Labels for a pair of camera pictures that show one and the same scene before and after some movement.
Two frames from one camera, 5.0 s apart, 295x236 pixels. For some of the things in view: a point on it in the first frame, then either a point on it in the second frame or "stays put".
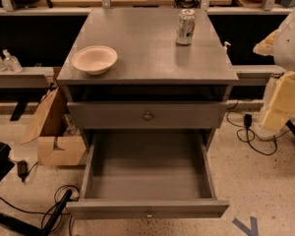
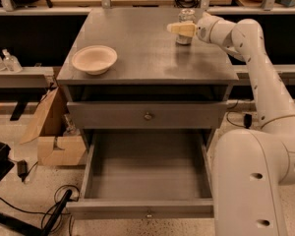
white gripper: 291,46 to 205,29
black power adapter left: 22,169 stays put
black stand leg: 27,227 stays put
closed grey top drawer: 146,115 stays put
